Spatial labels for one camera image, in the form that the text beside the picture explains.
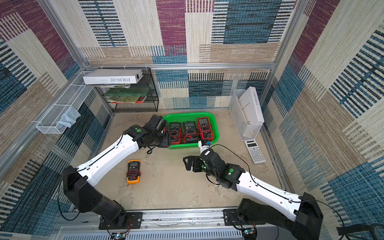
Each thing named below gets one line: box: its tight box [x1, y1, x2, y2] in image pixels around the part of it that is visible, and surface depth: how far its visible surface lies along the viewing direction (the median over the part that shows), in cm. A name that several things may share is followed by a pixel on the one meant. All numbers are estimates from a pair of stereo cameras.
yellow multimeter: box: [126, 159, 141, 184], surface depth 86 cm
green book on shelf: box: [104, 87, 150, 103], surface depth 101 cm
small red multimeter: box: [197, 117, 214, 141], surface depth 98 cm
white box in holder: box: [238, 86, 265, 125], surface depth 96 cm
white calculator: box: [244, 139, 267, 164], surface depth 98 cm
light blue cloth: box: [56, 105, 81, 131], surface depth 69 cm
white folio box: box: [82, 68, 144, 85], surface depth 81 cm
